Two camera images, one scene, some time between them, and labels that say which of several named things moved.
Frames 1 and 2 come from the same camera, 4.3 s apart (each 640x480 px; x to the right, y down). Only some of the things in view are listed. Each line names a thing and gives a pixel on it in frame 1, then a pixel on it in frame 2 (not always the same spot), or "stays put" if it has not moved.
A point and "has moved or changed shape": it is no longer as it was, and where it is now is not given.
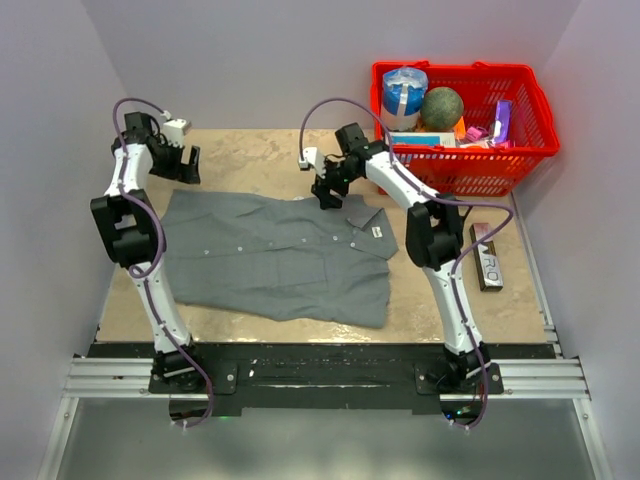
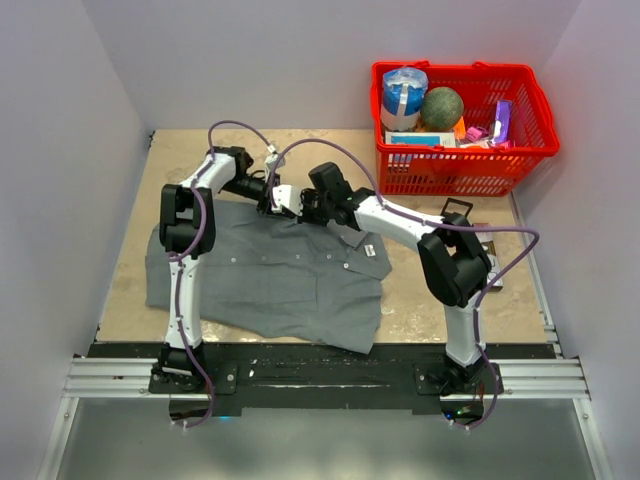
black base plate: (318, 379) stays put
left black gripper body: (169, 166) to (259, 191)
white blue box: (438, 138) stays put
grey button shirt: (277, 256) has moved or changed shape
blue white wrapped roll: (403, 94) stays put
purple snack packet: (503, 120) stays put
